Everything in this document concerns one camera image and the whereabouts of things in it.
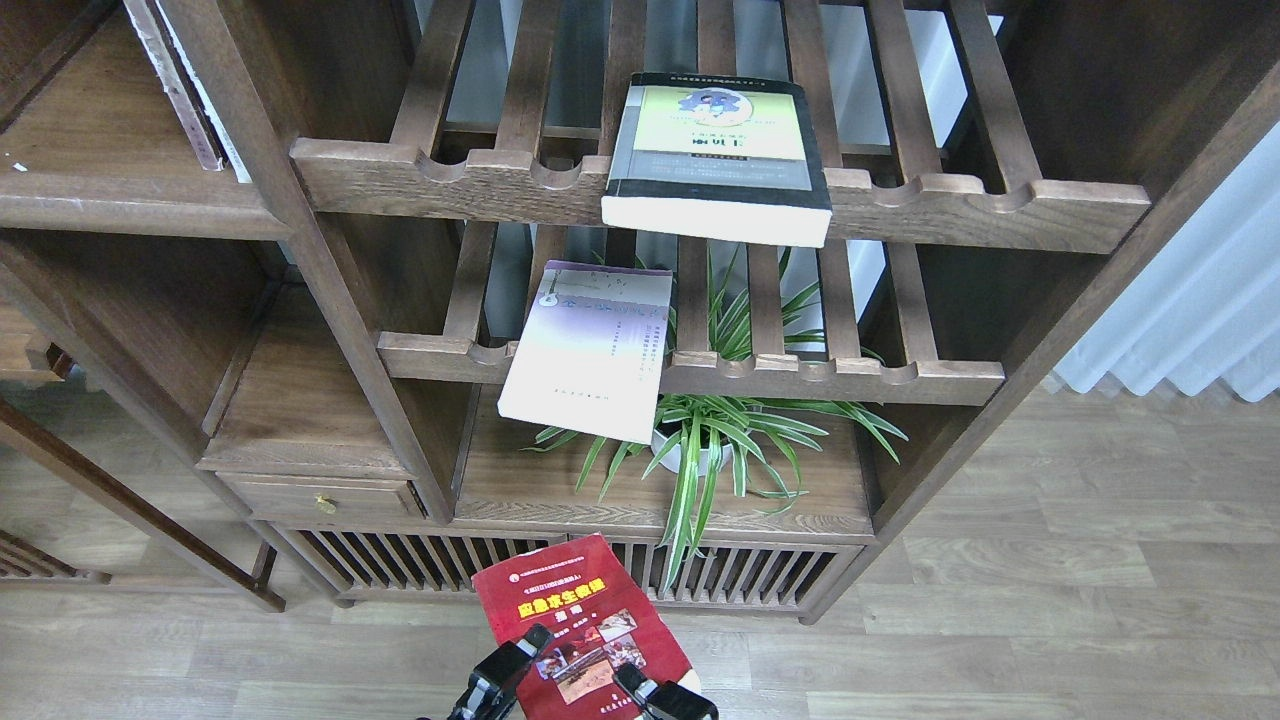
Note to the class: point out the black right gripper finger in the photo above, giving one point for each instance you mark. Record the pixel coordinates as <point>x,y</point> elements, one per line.
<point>666,700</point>

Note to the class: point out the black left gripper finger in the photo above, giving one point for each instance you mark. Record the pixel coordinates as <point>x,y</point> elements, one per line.
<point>491,689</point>

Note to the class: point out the red paperback book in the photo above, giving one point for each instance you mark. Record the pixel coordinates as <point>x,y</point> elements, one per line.
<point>600,619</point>

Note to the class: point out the brass drawer knob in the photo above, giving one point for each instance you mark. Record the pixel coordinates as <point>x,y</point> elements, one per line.
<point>326,504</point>

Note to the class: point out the green spider plant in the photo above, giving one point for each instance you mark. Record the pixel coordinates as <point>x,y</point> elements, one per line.
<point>707,437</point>

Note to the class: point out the lavender white paperback book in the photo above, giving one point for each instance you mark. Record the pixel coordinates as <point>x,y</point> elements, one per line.
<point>592,351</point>

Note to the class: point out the dark wooden bookshelf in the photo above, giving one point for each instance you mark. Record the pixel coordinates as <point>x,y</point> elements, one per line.
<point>1000,170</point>

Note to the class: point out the upright white book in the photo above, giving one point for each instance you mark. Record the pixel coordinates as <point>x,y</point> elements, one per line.
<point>210,111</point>

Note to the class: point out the white pleated curtain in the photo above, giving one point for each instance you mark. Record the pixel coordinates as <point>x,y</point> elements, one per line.
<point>1206,309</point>

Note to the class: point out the upright brown-spined book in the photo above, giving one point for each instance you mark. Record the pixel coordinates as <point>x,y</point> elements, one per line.
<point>163,51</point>

